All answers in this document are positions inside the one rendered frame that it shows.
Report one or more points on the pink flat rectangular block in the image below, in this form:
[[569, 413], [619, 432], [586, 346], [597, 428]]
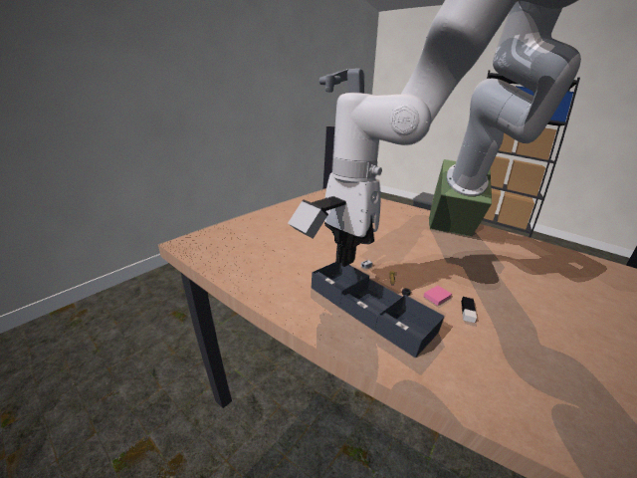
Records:
[[437, 295]]

